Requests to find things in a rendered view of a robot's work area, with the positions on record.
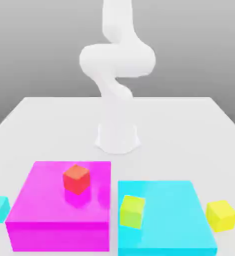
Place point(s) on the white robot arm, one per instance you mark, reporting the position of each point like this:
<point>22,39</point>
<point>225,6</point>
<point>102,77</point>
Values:
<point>117,60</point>

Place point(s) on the small red cube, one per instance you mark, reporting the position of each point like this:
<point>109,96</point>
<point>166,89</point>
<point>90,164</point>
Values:
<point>76,180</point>

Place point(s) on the small lime green cube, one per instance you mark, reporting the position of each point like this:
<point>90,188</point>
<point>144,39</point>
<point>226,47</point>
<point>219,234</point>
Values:
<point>132,212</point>

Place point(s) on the small yellow cube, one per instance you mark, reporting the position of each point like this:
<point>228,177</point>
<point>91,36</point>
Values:
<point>221,216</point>

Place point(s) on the large cyan box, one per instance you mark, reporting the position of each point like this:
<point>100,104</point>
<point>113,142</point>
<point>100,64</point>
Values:
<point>169,216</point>

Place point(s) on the large magenta box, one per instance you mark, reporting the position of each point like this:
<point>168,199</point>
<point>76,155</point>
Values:
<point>41,210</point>

